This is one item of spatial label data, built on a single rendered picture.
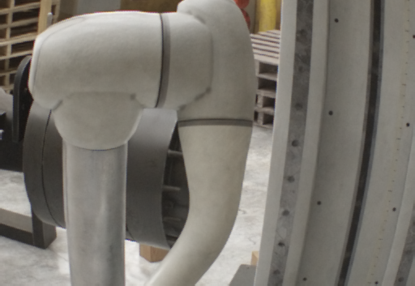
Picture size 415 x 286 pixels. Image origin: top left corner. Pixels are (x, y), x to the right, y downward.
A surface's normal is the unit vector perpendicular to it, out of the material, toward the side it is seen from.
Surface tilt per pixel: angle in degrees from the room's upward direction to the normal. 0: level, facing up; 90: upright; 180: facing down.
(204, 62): 71
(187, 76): 84
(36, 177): 94
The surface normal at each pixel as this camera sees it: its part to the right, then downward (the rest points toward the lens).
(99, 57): 0.17, 0.01
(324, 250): -0.22, 0.26
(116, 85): 0.18, 0.51
